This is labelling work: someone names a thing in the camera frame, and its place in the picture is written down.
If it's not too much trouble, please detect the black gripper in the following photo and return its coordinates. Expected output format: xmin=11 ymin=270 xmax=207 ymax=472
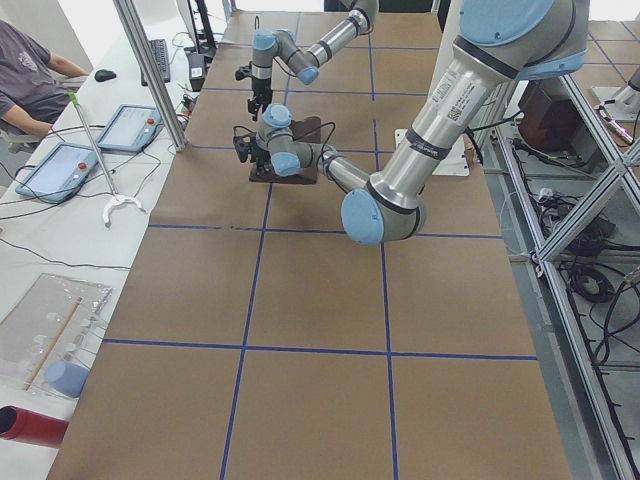
xmin=233 ymin=127 xmax=273 ymax=175
xmin=235 ymin=62 xmax=273 ymax=121

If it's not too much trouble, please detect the dark brown t-shirt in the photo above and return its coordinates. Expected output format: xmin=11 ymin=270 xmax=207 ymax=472
xmin=249 ymin=116 xmax=321 ymax=185

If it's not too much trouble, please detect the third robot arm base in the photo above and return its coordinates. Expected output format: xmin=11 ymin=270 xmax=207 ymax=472
xmin=591 ymin=69 xmax=639 ymax=121

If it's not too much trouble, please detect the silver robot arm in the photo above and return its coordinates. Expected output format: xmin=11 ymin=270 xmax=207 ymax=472
xmin=235 ymin=0 xmax=590 ymax=245
xmin=235 ymin=0 xmax=379 ymax=121

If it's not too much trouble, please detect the black keyboard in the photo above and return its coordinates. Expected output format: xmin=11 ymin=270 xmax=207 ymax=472
xmin=148 ymin=39 xmax=171 ymax=83

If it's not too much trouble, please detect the far blue teach pendant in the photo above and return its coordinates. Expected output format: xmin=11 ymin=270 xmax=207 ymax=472
xmin=96 ymin=104 xmax=162 ymax=153

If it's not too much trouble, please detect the blue teach pendant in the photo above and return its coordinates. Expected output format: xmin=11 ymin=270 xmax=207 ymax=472
xmin=15 ymin=143 xmax=98 ymax=204
xmin=96 ymin=104 xmax=162 ymax=153

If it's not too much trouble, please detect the black computer mouse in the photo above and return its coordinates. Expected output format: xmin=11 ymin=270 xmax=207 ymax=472
xmin=94 ymin=69 xmax=117 ymax=83

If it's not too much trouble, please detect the metal reacher grabber tool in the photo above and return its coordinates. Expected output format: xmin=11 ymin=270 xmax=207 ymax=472
xmin=68 ymin=93 xmax=146 ymax=228

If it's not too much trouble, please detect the near blue teach pendant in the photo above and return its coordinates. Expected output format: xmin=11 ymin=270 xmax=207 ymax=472
xmin=15 ymin=143 xmax=98 ymax=204

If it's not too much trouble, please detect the brown table cover mat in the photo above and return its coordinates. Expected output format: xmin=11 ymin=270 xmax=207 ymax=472
xmin=50 ymin=12 xmax=570 ymax=479

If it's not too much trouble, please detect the seated person grey shirt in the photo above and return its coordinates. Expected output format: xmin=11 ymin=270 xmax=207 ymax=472
xmin=1 ymin=21 xmax=88 ymax=139

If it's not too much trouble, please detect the blue plastic cup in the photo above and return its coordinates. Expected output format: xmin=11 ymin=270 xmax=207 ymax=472
xmin=44 ymin=361 xmax=89 ymax=398

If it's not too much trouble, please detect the wooden stick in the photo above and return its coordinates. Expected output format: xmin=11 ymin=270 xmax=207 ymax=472
xmin=22 ymin=297 xmax=83 ymax=391

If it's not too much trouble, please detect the red cylinder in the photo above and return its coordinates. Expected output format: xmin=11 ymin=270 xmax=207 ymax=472
xmin=1 ymin=406 xmax=68 ymax=448

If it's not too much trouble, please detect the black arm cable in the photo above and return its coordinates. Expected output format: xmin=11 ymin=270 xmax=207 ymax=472
xmin=294 ymin=120 xmax=337 ymax=151

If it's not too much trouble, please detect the aluminium frame post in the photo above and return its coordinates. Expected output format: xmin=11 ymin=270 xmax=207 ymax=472
xmin=113 ymin=0 xmax=187 ymax=152

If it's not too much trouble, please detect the black cable bundle on floor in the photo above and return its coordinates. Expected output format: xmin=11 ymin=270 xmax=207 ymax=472
xmin=514 ymin=184 xmax=640 ymax=381

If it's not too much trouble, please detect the aluminium frame rail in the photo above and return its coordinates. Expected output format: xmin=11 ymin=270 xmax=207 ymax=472
xmin=469 ymin=74 xmax=640 ymax=480

